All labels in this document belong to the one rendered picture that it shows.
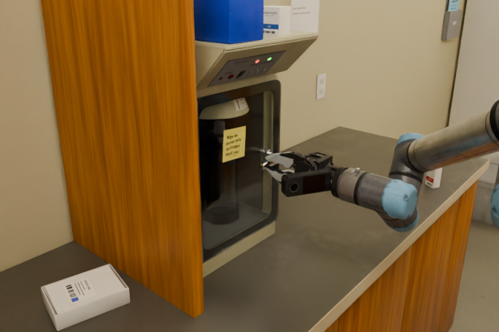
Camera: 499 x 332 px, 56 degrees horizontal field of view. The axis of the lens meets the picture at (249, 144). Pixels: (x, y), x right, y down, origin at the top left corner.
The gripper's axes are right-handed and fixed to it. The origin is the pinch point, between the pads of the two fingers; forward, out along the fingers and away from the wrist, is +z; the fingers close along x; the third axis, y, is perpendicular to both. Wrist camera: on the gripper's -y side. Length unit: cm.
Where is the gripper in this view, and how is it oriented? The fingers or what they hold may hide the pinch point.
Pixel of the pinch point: (267, 163)
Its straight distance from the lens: 115.4
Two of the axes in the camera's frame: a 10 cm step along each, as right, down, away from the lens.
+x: 0.1, -9.5, -3.3
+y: 6.5, -2.4, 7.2
